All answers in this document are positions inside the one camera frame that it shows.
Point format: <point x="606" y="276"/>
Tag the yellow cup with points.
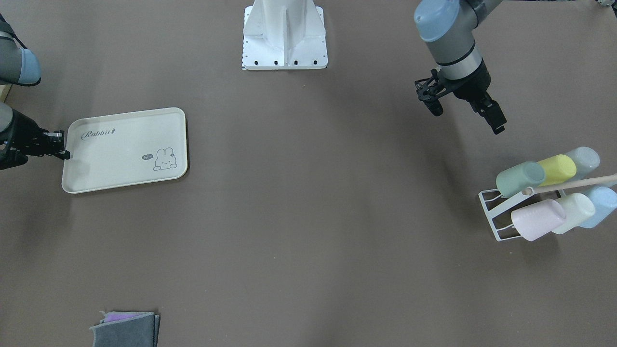
<point x="558" y="169"/>

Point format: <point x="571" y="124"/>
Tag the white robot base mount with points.
<point x="284" y="35"/>

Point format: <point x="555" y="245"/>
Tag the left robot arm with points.
<point x="446" y="27"/>

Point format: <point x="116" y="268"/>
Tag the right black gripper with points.
<point x="20" y="134"/>

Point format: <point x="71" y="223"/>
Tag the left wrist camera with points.
<point x="431" y="89"/>

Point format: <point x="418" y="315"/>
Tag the pink cup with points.
<point x="538" y="219"/>

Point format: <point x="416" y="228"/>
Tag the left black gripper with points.
<point x="469" y="87"/>

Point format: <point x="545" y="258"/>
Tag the cream rabbit tray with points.
<point x="125" y="149"/>

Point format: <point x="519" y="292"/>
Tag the purple cloth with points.
<point x="117" y="316"/>

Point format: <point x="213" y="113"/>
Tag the green cup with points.
<point x="513" y="180"/>

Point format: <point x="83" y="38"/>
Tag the cream white cup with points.
<point x="578" y="208"/>

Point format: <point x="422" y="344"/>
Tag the light blue cup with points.
<point x="604" y="200"/>

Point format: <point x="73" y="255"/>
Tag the grey folded cloth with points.
<point x="141" y="331"/>

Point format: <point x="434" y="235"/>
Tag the white wire cup rack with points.
<point x="498" y="205"/>

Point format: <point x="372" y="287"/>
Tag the grey-blue cup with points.
<point x="586" y="160"/>

